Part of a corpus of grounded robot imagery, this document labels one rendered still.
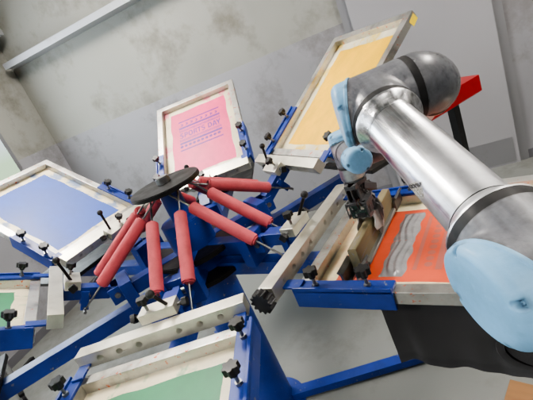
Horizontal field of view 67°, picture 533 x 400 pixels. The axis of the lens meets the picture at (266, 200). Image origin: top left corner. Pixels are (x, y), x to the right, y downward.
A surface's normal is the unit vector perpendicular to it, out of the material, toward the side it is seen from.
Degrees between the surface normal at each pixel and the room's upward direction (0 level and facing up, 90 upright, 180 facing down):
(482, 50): 90
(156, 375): 0
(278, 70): 90
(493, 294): 93
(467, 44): 90
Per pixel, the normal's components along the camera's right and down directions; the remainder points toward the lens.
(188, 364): -0.37, -0.87
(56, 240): 0.11, -0.80
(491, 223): -0.75, -0.43
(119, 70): -0.25, 0.43
